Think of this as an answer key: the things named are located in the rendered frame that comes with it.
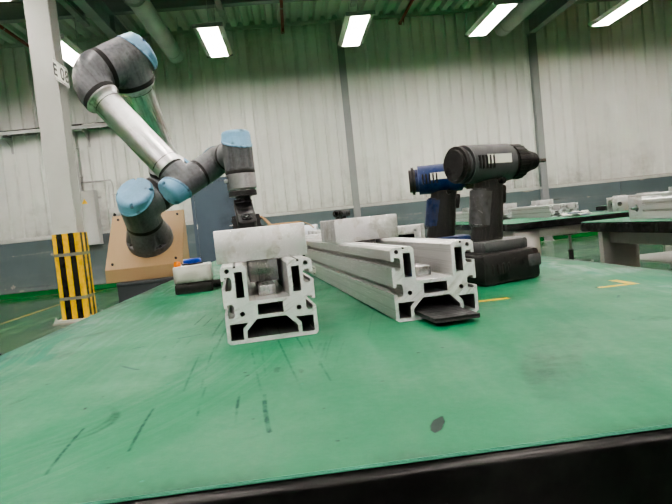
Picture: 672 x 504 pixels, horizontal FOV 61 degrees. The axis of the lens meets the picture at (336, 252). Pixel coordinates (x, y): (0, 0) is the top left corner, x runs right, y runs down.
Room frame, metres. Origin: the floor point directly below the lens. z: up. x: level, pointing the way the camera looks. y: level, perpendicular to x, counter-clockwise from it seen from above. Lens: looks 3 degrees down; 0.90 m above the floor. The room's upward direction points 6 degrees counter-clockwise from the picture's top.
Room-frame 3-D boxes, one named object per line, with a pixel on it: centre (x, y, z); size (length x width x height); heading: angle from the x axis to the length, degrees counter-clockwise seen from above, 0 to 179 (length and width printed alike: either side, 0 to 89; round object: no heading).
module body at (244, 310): (1.01, 0.15, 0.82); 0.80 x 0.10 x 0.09; 10
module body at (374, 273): (1.05, -0.04, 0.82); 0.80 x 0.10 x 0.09; 10
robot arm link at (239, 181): (1.46, 0.22, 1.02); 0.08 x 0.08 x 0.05
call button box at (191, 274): (1.27, 0.31, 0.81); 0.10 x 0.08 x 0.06; 100
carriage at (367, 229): (1.05, -0.04, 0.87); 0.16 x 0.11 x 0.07; 10
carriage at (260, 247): (0.77, 0.10, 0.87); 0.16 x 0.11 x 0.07; 10
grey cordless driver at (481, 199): (0.93, -0.28, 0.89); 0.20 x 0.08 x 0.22; 117
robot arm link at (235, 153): (1.47, 0.22, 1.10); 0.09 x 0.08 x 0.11; 37
